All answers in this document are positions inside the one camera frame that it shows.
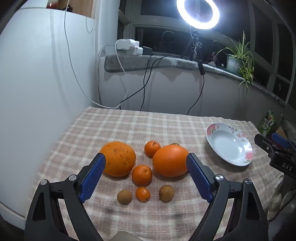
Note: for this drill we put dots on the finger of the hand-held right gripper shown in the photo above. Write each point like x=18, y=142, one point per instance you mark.
x=263, y=141
x=279, y=140

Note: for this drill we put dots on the pink plaid tablecloth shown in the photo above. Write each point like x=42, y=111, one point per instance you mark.
x=115, y=125

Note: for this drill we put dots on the window frame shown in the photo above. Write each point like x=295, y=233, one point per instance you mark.
x=134, y=20

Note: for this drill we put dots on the medium mandarin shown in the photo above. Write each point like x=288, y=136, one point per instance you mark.
x=152, y=148
x=142, y=175

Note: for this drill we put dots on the small brown round fruit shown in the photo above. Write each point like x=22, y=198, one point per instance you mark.
x=124, y=197
x=166, y=193

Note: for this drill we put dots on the floral white plate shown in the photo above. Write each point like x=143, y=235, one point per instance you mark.
x=227, y=144

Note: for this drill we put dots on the black light tripod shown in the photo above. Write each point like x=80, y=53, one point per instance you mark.
x=193, y=44

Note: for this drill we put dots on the large spotted orange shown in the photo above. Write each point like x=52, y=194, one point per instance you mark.
x=118, y=158

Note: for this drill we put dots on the black power adapter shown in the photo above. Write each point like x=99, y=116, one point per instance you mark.
x=147, y=51

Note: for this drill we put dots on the grey windowsill cloth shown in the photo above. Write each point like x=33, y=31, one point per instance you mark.
x=134, y=62

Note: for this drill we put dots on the potted spider plant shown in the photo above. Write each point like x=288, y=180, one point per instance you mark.
x=240, y=58

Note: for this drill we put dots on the white refrigerator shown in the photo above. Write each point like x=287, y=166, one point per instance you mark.
x=34, y=92

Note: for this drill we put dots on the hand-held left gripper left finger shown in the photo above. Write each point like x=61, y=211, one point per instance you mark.
x=92, y=178

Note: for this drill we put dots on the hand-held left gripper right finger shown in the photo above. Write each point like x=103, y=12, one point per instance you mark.
x=199, y=179

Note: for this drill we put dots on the white plastic bag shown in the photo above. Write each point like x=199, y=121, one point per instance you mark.
x=277, y=199

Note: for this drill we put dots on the green packet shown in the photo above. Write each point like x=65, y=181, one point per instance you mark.
x=268, y=122

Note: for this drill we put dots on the small mandarin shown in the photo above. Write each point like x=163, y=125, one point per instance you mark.
x=142, y=194

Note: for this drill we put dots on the small purple potted plant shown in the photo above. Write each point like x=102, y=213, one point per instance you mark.
x=215, y=58

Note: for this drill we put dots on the large smooth orange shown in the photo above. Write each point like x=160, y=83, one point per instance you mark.
x=170, y=161

